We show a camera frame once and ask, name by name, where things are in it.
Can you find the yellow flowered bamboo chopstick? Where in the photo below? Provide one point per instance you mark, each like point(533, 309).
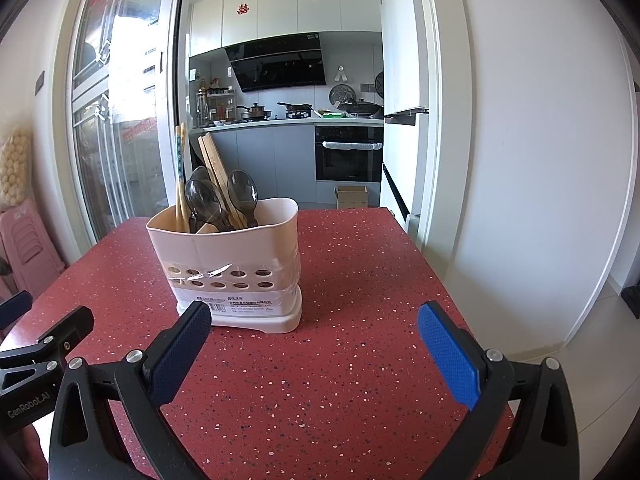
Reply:
point(212, 147)

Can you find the grey kitchen counter cabinets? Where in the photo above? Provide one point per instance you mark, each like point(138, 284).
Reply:
point(280, 160)

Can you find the black range hood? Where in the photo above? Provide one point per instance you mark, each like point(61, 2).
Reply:
point(280, 67)

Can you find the white upper cabinets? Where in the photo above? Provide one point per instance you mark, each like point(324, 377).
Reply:
point(280, 10)

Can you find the bag of pale balls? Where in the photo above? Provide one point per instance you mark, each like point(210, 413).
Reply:
point(12, 165)

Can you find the grey wall switch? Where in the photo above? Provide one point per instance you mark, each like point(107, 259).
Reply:
point(40, 82)

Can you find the white refrigerator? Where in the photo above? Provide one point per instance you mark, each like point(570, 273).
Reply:
point(405, 50)

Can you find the black built-in oven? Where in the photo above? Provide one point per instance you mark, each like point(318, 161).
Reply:
point(347, 160)

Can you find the beige plastic utensil holder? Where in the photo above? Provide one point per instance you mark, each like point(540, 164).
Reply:
point(240, 250)

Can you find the black frying pan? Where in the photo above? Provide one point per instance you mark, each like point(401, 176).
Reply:
point(296, 108)

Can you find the black plastic spoon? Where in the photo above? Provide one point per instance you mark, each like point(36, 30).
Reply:
point(202, 202)
point(200, 174)
point(242, 190)

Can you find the blue flowered bamboo chopstick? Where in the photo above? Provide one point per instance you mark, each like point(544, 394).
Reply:
point(179, 160)

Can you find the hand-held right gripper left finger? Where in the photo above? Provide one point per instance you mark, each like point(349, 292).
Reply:
point(182, 355)

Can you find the green packet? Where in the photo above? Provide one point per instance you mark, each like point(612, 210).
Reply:
point(332, 115)

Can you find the round metal strainer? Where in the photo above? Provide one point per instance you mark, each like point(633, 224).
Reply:
point(379, 84)
point(342, 95)

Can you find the sliding glass door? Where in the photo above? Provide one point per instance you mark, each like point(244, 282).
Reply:
point(125, 85)

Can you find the cardboard box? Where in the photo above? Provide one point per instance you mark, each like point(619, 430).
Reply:
point(351, 196)

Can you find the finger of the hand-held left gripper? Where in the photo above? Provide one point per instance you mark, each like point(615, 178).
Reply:
point(15, 307)
point(65, 332)

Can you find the lidded cooking pot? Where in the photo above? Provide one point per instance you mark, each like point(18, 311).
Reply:
point(256, 110)

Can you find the spice rack with bottles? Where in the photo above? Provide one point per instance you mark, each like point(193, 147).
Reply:
point(217, 105)

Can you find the dark object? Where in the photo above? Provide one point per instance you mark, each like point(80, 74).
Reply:
point(631, 300)

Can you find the large black wok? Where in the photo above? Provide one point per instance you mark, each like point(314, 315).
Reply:
point(364, 107)

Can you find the stack of pink stools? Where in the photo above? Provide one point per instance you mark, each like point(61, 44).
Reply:
point(27, 240)

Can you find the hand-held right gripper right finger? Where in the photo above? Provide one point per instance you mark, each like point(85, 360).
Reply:
point(447, 355)

